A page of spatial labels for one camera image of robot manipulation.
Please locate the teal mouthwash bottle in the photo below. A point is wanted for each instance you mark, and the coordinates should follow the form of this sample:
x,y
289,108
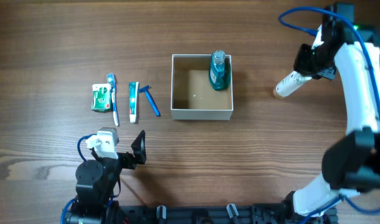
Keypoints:
x,y
219,77

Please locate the Colgate toothpaste tube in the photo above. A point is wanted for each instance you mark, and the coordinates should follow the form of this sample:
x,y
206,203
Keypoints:
x,y
133,88

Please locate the white cardboard box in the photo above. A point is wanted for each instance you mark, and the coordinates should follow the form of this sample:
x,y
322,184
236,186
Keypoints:
x,y
192,96

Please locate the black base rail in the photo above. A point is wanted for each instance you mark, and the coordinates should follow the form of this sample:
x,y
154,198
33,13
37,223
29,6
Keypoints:
x,y
257,213

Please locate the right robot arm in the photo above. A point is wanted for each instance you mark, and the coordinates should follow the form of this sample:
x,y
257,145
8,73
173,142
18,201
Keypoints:
x,y
352,165

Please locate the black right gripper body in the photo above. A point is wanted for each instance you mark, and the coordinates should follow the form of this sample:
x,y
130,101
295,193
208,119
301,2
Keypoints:
x,y
306,61

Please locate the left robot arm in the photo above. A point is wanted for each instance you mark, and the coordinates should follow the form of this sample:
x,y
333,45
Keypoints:
x,y
98,175

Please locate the blue white toothbrush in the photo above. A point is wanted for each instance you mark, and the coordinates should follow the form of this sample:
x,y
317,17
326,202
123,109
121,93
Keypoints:
x,y
111,80

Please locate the green Dettol soap bar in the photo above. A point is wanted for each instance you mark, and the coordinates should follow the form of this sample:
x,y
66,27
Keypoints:
x,y
102,99

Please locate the white cream tube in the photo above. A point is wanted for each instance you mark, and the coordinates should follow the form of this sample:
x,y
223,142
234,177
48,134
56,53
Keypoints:
x,y
289,84

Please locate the blue disposable razor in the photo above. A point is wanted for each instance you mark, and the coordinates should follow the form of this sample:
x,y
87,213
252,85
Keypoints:
x,y
146,91

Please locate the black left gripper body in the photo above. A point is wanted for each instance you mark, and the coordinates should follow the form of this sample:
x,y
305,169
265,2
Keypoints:
x,y
128,159

